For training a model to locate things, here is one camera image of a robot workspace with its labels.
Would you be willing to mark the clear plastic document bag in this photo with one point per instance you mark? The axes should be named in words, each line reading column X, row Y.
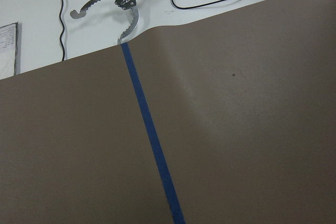
column 10, row 50

